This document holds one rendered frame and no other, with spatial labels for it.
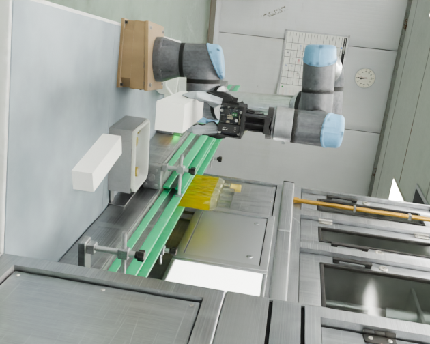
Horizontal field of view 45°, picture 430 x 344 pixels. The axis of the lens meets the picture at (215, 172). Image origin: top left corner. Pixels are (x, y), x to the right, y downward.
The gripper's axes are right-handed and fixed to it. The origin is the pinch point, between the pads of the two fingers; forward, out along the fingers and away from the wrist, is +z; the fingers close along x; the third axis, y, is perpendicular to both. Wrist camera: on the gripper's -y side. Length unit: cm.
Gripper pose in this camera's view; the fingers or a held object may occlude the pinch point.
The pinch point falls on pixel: (186, 110)
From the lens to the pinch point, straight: 121.6
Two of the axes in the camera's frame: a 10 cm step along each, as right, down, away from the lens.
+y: -1.5, 2.4, -9.6
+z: -9.8, -1.4, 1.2
